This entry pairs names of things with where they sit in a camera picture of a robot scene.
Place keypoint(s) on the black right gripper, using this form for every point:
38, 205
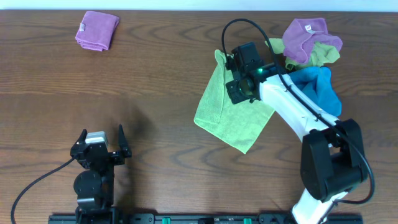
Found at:
234, 96

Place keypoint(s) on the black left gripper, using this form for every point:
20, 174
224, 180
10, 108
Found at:
119, 157

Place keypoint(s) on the green microfiber cloth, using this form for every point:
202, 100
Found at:
237, 125

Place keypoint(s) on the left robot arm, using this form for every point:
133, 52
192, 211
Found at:
95, 185

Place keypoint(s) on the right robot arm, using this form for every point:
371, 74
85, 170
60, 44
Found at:
332, 150

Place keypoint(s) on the blue microfiber cloth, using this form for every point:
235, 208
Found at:
315, 83

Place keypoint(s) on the crumpled purple cloth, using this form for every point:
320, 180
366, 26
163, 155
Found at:
300, 37

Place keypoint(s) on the crumpled olive green cloth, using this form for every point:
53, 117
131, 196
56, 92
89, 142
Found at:
320, 55

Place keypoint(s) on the folded purple cloth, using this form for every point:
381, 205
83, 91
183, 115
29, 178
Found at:
96, 30

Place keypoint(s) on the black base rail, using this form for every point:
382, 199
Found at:
148, 218

